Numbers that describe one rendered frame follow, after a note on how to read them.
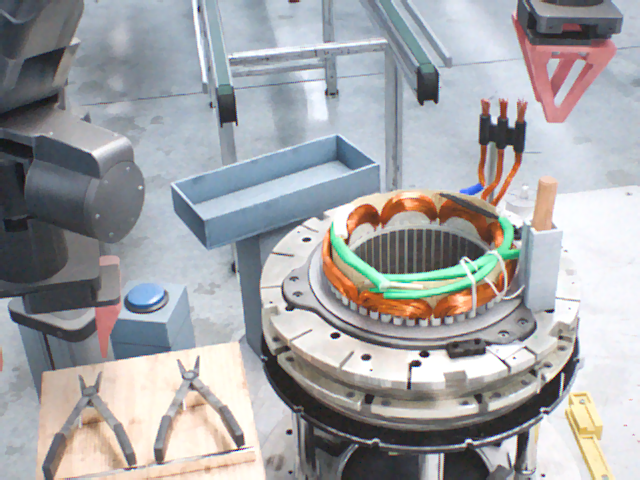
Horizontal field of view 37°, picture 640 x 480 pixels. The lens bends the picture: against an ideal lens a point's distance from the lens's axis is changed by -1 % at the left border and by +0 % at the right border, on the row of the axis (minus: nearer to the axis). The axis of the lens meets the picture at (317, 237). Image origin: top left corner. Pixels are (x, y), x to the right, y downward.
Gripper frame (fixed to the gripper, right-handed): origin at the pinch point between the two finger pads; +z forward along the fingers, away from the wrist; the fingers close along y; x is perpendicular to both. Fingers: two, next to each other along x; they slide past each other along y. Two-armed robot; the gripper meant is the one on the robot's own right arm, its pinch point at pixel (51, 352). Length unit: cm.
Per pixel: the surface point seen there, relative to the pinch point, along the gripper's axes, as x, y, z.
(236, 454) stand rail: -6.2, 13.8, 8.4
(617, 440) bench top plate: 13, 63, 37
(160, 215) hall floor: 213, 10, 122
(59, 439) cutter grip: -2.7, -0.5, 7.2
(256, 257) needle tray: 38.0, 21.6, 20.1
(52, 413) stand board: 4.0, -1.7, 10.4
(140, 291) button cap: 23.8, 6.9, 12.7
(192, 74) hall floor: 331, 32, 125
